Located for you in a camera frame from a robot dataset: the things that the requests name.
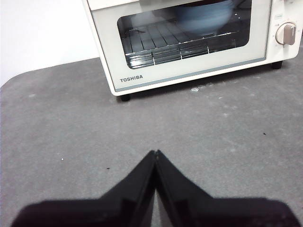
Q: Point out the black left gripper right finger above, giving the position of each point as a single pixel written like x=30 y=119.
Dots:
x=208 y=212

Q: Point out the blue bowl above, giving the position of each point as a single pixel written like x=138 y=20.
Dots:
x=201 y=19

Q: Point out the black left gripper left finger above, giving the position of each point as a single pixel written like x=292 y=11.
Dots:
x=106 y=212

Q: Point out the cream Toshiba toaster oven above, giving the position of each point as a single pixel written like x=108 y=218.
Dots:
x=277 y=50

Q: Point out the beige oven knob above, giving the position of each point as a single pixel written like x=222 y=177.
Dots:
x=286 y=34

